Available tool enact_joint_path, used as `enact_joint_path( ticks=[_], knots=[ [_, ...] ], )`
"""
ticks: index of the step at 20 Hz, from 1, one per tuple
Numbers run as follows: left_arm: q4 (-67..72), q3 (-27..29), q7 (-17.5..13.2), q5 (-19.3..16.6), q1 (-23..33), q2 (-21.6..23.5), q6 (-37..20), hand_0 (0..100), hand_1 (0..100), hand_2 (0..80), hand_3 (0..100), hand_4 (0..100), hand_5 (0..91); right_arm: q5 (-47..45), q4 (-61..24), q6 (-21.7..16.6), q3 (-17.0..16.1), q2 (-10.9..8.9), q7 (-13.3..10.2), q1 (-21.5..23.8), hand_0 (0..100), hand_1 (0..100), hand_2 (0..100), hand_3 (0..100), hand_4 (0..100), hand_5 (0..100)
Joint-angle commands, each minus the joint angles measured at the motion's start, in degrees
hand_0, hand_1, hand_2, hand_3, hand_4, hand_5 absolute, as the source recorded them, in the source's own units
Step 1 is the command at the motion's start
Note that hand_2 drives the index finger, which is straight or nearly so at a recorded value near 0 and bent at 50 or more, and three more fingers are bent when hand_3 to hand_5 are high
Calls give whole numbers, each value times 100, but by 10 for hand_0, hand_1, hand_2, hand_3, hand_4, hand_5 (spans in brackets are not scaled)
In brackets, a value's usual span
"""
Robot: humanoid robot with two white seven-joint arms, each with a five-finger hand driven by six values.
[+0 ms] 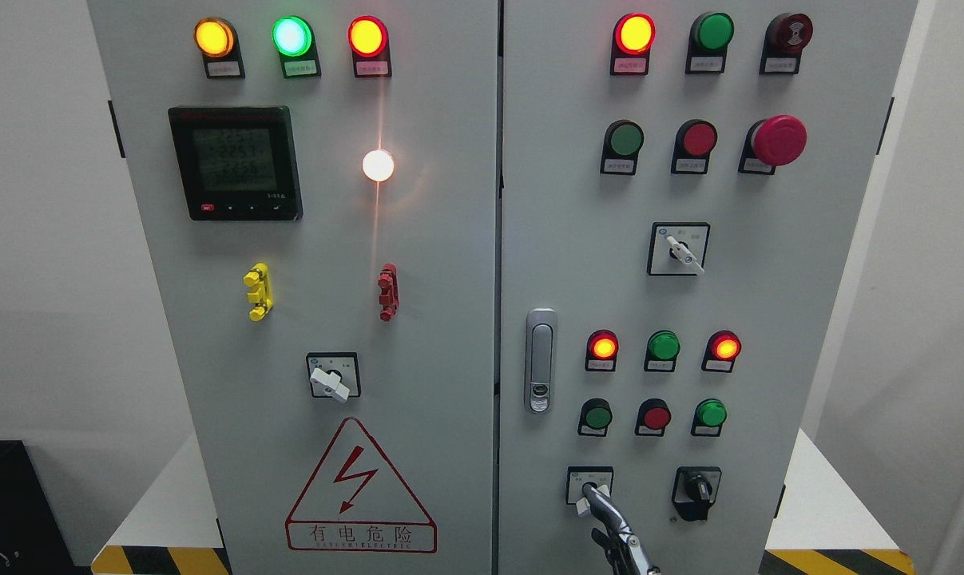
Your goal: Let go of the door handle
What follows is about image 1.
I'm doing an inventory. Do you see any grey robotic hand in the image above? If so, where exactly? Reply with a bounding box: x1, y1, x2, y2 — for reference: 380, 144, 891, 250
581, 482, 663, 574

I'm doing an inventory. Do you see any silver swing door handle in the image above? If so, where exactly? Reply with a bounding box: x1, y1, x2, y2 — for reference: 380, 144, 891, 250
523, 308, 557, 414

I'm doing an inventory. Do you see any grey right cabinet door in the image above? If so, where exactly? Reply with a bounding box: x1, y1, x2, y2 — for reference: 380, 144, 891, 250
498, 1, 917, 574

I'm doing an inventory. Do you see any grey cabinet door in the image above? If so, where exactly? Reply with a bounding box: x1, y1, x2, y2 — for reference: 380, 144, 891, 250
498, 1, 917, 574
88, 1, 500, 574

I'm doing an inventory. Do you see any grey left cabinet door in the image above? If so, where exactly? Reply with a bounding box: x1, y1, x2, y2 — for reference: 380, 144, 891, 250
88, 1, 500, 574

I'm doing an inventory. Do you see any red-rimmed lit lamp left door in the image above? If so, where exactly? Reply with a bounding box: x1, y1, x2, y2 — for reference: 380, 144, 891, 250
347, 14, 393, 77

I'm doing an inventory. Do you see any red push button lower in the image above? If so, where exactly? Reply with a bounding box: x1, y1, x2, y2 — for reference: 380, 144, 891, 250
634, 398, 672, 437

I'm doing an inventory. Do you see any red push button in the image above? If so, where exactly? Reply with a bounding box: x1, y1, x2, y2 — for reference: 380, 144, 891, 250
634, 398, 672, 437
671, 119, 718, 175

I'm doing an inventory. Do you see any green push button lower left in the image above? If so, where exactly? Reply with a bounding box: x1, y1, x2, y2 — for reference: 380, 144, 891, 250
577, 398, 613, 437

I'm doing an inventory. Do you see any green push button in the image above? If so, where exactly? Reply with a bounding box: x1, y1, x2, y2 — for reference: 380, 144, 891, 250
690, 398, 728, 438
600, 119, 645, 176
577, 398, 613, 437

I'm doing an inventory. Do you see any green push button lower right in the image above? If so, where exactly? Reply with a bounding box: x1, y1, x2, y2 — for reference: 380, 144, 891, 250
690, 398, 728, 438

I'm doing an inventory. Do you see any white platform with hazard stripes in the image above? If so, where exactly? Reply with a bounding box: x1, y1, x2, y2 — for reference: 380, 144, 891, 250
90, 433, 915, 574

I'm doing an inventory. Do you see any red lit lamp middle left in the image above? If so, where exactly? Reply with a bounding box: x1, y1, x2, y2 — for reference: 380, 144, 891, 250
585, 330, 619, 372

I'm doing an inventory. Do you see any red lit lamp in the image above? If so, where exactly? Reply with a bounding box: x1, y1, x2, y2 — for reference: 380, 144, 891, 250
610, 12, 657, 76
585, 330, 619, 372
701, 330, 742, 374

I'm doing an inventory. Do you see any green lamp middle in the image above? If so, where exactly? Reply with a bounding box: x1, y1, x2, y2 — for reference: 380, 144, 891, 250
645, 330, 681, 372

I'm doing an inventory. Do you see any red lit lamp middle right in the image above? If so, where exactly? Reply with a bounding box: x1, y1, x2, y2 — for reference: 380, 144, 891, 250
701, 330, 742, 374

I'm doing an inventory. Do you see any red electric hazard warning sticker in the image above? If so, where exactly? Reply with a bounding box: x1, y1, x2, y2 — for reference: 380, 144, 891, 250
285, 416, 438, 554

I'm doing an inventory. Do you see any green push button upper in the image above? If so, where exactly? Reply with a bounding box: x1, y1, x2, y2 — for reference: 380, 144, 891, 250
600, 119, 645, 176

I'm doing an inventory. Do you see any red push button upper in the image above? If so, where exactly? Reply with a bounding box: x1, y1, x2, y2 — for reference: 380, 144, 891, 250
671, 119, 718, 175

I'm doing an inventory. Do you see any red emergency stop mushroom button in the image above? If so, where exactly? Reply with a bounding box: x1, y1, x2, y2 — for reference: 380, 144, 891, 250
738, 114, 807, 176

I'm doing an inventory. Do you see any white glowing lamp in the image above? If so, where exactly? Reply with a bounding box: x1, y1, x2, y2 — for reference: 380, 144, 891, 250
361, 149, 395, 183

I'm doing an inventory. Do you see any red lit lamp right top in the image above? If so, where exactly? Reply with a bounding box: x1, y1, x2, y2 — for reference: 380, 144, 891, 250
610, 12, 657, 76

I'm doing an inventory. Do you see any green lamp right top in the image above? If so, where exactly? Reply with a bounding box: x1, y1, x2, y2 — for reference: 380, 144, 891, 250
685, 12, 735, 75

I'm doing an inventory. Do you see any dark red buzzer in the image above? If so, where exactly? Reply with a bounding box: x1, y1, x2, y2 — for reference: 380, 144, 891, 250
759, 12, 814, 75

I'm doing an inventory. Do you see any black digital power meter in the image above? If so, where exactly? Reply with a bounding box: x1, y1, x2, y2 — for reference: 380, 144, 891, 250
168, 105, 303, 221

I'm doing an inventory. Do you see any green lit indicator lamp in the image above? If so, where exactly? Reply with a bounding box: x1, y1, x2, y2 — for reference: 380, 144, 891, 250
272, 15, 321, 77

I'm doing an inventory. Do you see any black box bottom left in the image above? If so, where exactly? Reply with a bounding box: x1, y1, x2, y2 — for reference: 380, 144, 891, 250
0, 441, 75, 574

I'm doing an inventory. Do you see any yellow indicator lamp top left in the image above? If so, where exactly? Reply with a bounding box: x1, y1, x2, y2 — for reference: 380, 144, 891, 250
193, 16, 245, 79

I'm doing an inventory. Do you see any white lever selector switch bottom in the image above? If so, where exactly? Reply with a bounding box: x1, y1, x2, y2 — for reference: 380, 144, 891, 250
565, 466, 613, 518

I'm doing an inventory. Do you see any black knob selector switch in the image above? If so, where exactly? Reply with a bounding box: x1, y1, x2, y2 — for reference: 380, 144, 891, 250
672, 466, 722, 521

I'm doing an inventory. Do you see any right door upper selector switch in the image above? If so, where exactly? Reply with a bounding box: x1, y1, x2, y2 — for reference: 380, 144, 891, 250
647, 222, 711, 276

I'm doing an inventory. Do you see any left door rotary selector switch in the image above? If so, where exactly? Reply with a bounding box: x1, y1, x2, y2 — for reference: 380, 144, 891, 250
306, 351, 362, 402

